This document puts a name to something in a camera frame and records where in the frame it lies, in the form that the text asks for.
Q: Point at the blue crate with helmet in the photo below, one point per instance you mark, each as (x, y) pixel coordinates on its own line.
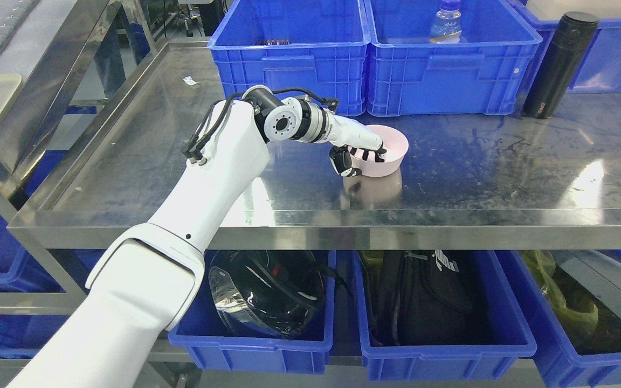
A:
(212, 346)

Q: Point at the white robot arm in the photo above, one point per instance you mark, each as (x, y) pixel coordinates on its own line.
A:
(148, 277)

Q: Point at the black thermos flask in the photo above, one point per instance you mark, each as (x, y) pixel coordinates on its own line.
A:
(567, 48)

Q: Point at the pink plastic bowl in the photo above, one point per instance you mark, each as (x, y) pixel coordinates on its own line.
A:
(374, 164)

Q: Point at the blue crate upper right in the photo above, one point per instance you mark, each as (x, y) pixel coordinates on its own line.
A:
(600, 69)

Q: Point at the blue crate upper left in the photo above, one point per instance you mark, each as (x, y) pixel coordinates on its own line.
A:
(317, 45)

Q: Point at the black backpack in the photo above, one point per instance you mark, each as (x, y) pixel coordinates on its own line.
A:
(424, 297)

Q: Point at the steel shelf cart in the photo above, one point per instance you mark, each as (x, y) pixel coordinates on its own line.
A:
(470, 182)

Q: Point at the olive green bag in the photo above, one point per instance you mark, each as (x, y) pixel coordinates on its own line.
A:
(574, 308)

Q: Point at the blue crate lower right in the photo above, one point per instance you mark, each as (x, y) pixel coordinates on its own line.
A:
(556, 359)

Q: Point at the blue crate upper middle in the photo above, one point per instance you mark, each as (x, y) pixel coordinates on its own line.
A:
(409, 75)

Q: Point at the blue crate with backpack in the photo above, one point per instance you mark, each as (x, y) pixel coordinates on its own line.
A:
(512, 337)

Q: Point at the clear plastic water bottle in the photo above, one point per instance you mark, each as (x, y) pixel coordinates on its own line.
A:
(446, 27)

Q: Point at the blue crate lower left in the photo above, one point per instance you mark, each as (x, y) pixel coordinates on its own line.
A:
(21, 336)

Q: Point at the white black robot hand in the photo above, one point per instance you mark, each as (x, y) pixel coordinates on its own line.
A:
(356, 143)

